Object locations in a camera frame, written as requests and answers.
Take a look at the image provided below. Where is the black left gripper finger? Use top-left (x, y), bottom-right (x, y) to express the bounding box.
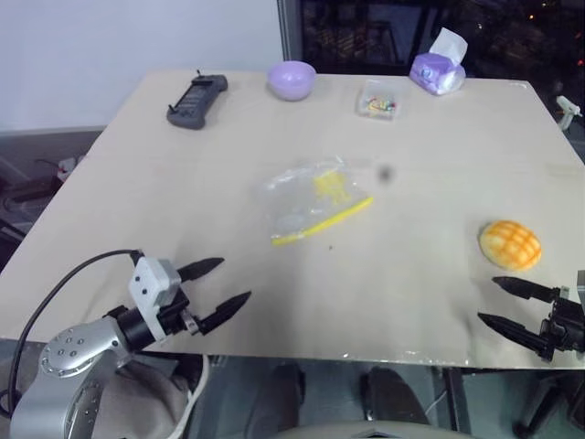
top-left (198, 290), bottom-right (253, 336)
top-left (176, 257), bottom-right (226, 281)

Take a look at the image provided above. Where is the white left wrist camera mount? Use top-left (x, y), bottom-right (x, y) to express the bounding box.
top-left (127, 256), bottom-right (182, 342)

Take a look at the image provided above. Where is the beige cloth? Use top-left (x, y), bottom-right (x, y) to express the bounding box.
top-left (102, 359), bottom-right (191, 439)

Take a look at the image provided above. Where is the black table leg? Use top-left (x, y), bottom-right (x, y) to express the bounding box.
top-left (441, 368), bottom-right (472, 434)

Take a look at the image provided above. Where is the white cable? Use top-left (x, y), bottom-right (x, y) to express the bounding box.
top-left (175, 355), bottom-right (213, 439)

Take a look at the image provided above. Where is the purple tissue pack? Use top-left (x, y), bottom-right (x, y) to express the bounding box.
top-left (409, 27), bottom-right (468, 97)

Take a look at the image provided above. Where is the clear yellow-zip plastic bag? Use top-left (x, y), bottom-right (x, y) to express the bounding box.
top-left (254, 155), bottom-right (375, 249)

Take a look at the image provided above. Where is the clear box of coloured pins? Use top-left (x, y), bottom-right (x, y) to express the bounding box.
top-left (355, 79), bottom-right (411, 122)

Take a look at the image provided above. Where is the purple plastic bowl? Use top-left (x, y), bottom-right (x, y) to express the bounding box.
top-left (266, 61), bottom-right (317, 102)

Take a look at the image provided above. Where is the grey chair seat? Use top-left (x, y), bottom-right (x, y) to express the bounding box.
top-left (273, 420), bottom-right (463, 439)

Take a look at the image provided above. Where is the white glue gun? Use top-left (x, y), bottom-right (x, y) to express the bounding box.
top-left (555, 95), bottom-right (582, 130)

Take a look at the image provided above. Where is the black chair base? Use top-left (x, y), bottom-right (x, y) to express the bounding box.
top-left (511, 372), bottom-right (585, 439)

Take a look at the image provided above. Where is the grey window frame post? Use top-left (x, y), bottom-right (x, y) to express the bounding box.
top-left (276, 0), bottom-right (303, 75)

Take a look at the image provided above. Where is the dark grey remote controller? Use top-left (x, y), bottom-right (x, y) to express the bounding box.
top-left (165, 70), bottom-right (229, 131)

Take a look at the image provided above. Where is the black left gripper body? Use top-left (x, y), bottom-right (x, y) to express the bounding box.
top-left (157, 284), bottom-right (207, 338)

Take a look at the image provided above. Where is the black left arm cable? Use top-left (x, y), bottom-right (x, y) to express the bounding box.
top-left (6, 249), bottom-right (144, 420)

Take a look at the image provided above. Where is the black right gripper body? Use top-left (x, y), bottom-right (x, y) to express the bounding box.
top-left (540, 285), bottom-right (585, 353)

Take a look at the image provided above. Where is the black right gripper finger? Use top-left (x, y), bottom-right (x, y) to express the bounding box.
top-left (492, 275), bottom-right (560, 304)
top-left (476, 312), bottom-right (555, 364)

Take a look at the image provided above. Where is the white power adapter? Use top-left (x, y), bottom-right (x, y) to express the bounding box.
top-left (57, 156), bottom-right (87, 180)

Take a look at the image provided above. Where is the golden melon bread bun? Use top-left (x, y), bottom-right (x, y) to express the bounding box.
top-left (478, 219), bottom-right (543, 271)

